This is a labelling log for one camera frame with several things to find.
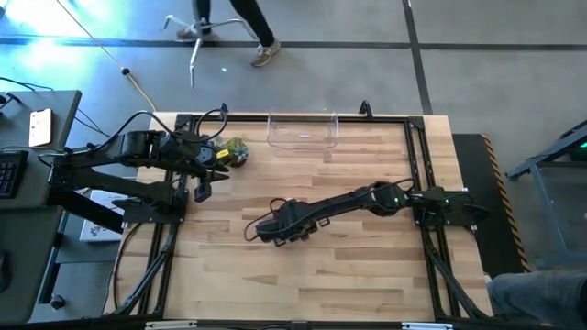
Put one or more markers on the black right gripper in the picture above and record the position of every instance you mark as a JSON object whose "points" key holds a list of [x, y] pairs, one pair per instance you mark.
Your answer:
{"points": [[289, 220]]}

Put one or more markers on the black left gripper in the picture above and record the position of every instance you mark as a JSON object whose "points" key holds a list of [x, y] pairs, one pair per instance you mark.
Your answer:
{"points": [[197, 169]]}

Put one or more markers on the yellow measuring cup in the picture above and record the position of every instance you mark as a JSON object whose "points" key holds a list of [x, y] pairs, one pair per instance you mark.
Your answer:
{"points": [[223, 153]]}

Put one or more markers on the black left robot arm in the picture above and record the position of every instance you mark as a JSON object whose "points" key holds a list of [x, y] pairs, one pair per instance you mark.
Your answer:
{"points": [[91, 179]]}

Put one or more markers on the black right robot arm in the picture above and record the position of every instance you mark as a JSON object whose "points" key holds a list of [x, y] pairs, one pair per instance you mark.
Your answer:
{"points": [[348, 204]]}

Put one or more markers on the clear plastic basket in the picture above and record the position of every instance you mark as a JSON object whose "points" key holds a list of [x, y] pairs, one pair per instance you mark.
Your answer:
{"points": [[302, 135]]}

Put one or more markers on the potted succulent plant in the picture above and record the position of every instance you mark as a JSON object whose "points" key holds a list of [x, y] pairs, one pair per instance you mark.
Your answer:
{"points": [[236, 151]]}

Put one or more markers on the metal chair base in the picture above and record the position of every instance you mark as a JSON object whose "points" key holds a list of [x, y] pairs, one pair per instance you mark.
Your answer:
{"points": [[196, 55]]}

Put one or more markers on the white printed booklet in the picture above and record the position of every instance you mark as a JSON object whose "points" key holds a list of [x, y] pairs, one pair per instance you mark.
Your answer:
{"points": [[98, 229]]}

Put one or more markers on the black desk support beam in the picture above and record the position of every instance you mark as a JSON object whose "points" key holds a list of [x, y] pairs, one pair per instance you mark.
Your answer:
{"points": [[82, 211]]}

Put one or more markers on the person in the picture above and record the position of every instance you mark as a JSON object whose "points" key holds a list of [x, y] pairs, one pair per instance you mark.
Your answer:
{"points": [[251, 18], [541, 298]]}

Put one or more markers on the white smartphone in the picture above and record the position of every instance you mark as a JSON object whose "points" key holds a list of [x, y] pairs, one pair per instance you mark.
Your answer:
{"points": [[40, 127]]}

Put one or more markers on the grey side desk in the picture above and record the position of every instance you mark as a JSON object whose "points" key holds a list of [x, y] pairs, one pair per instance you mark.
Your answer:
{"points": [[27, 229]]}

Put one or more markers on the black hazard-striped floor mat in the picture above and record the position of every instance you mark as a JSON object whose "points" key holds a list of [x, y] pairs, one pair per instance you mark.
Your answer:
{"points": [[477, 151]]}

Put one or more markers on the black caster wheel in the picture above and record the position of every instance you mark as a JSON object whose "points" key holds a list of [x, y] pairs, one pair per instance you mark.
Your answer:
{"points": [[57, 301]]}

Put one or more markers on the black keyboard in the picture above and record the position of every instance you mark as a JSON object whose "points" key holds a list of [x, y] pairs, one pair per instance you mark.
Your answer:
{"points": [[11, 174]]}

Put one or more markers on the blue-grey metal cart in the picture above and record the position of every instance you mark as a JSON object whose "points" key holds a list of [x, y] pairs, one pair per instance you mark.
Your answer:
{"points": [[546, 206]]}

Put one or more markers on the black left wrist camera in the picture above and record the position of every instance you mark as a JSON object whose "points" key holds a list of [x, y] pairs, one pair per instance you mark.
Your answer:
{"points": [[202, 192]]}

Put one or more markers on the black aluminium table frame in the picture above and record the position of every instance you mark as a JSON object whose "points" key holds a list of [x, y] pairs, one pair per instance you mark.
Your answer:
{"points": [[298, 119]]}

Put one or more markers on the silver metal bracket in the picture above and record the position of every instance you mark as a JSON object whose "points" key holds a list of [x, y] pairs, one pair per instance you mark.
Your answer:
{"points": [[169, 325], [426, 326]]}

